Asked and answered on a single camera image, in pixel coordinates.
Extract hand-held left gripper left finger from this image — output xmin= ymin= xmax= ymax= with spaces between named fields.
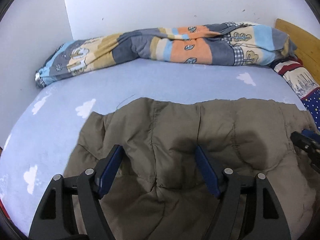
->
xmin=29 ymin=144 xmax=123 ymax=240

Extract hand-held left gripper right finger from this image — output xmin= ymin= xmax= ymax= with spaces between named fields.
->
xmin=195 ymin=144 xmax=292 ymax=240

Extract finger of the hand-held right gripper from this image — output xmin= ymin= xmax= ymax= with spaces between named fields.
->
xmin=290 ymin=129 xmax=320 ymax=174

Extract olive puffer jacket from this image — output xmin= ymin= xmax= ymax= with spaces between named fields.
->
xmin=62 ymin=97 xmax=320 ymax=240

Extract navy star and moon pillow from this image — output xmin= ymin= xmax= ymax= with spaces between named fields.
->
xmin=300 ymin=87 xmax=320 ymax=130

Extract light blue cloud bed sheet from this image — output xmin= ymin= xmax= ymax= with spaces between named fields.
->
xmin=0 ymin=57 xmax=308 ymax=238

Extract wooden headboard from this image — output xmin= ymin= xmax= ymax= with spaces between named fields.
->
xmin=275 ymin=18 xmax=320 ymax=78

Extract patchwork fleece blanket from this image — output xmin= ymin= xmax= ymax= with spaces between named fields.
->
xmin=34 ymin=21 xmax=298 ymax=89

